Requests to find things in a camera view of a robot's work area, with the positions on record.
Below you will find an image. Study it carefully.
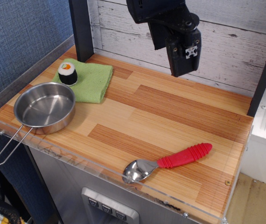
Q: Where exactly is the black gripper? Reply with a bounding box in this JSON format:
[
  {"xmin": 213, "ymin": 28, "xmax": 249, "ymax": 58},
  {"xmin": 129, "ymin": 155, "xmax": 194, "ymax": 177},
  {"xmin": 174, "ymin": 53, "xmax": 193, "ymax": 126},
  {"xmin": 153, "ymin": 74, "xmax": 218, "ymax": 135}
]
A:
[{"xmin": 126, "ymin": 0, "xmax": 201, "ymax": 77}]

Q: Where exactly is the stainless steel pot with handle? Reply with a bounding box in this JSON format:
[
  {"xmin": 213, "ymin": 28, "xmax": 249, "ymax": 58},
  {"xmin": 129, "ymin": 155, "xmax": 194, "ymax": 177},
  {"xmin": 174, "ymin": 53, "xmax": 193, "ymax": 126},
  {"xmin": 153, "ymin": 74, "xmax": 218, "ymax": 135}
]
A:
[{"xmin": 0, "ymin": 82, "xmax": 76, "ymax": 166}]

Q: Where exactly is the green folded cloth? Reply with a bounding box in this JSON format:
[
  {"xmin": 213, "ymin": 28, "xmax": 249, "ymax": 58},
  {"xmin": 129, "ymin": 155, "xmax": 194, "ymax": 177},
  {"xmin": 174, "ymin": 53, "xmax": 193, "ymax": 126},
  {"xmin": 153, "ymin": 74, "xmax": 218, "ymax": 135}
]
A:
[{"xmin": 63, "ymin": 58, "xmax": 113, "ymax": 103}]

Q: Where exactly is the clear acrylic table guard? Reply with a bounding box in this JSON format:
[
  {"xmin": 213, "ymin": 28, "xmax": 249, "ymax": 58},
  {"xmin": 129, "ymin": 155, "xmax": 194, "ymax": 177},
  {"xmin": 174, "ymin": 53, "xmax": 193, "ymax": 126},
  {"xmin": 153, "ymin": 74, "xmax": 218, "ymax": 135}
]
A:
[{"xmin": 0, "ymin": 39, "xmax": 254, "ymax": 224}]

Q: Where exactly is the toy sushi roll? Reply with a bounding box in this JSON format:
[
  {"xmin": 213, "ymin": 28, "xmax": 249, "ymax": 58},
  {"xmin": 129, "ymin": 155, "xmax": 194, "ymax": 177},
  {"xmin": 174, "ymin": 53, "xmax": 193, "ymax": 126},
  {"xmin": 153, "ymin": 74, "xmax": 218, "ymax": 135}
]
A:
[{"xmin": 58, "ymin": 62, "xmax": 78, "ymax": 86}]

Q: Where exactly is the silver button control panel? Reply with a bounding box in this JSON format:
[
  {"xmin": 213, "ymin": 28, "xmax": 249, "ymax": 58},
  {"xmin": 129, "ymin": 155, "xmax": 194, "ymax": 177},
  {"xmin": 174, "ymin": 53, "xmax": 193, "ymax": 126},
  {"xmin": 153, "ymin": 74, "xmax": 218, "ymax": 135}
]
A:
[{"xmin": 81, "ymin": 187, "xmax": 140, "ymax": 224}]

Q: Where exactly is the yellow black object bottom left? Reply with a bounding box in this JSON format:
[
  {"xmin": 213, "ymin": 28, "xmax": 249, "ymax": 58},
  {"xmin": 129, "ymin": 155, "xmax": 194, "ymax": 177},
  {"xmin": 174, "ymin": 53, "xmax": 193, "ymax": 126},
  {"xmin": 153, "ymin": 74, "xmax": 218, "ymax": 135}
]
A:
[{"xmin": 0, "ymin": 202, "xmax": 25, "ymax": 224}]

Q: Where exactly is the left black vertical post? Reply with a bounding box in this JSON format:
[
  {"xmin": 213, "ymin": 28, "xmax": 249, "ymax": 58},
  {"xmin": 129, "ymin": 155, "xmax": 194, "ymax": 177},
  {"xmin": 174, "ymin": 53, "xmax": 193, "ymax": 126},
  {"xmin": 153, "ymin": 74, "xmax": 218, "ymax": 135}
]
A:
[{"xmin": 69, "ymin": 0, "xmax": 94, "ymax": 62}]

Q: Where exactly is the red handled metal spoon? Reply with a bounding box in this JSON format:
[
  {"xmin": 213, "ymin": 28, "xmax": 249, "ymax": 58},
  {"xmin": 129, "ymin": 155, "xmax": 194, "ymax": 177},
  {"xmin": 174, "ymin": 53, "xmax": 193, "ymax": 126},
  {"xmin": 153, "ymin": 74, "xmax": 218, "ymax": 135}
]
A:
[{"xmin": 122, "ymin": 143, "xmax": 212, "ymax": 184}]

